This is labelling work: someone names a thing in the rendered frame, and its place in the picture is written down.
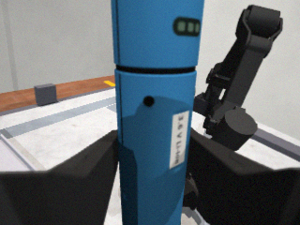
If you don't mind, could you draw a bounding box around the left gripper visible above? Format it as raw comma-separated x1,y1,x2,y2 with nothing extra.
183,163,209,224

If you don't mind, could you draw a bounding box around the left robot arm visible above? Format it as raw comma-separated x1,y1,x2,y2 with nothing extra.
201,5,283,151

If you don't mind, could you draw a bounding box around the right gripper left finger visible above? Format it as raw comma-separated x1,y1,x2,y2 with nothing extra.
0,129,119,225

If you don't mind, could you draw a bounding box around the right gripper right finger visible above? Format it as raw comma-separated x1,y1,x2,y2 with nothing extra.
187,129,300,225

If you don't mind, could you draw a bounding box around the blue electric screwdriver barrel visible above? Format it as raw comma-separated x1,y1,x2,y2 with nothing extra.
111,0,204,225

